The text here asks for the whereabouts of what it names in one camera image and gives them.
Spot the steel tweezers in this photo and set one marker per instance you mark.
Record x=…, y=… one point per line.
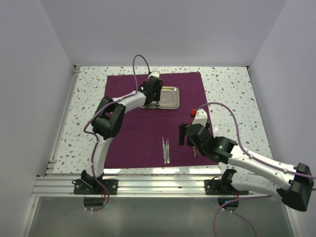
x=195, y=151

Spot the steel instrument tray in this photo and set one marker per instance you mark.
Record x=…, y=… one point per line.
x=169, y=98

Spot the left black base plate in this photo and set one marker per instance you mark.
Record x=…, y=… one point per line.
x=81, y=188

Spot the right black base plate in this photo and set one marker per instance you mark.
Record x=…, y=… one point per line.
x=214, y=186

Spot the aluminium rail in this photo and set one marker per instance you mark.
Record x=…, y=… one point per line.
x=149, y=186
x=52, y=158

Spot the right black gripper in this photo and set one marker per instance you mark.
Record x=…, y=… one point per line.
x=182, y=126

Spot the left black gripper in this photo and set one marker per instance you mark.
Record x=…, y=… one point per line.
x=157, y=96

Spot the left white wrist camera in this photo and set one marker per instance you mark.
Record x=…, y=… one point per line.
x=155, y=74

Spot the aluminium left side rail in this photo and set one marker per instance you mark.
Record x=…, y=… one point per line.
x=52, y=158

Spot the purple surgical cloth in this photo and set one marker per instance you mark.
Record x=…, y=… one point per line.
x=139, y=141

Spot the steel scalpel handle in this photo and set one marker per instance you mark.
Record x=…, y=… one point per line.
x=164, y=151
x=168, y=151

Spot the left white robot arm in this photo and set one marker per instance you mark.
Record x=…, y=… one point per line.
x=107, y=121

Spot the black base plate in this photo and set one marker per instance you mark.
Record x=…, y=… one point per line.
x=81, y=188
x=214, y=186

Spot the steel scissors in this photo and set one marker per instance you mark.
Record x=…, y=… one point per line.
x=152, y=106

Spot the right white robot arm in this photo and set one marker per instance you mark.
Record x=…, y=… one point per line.
x=292, y=183

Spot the aluminium front rail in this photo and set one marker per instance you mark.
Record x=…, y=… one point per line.
x=149, y=186

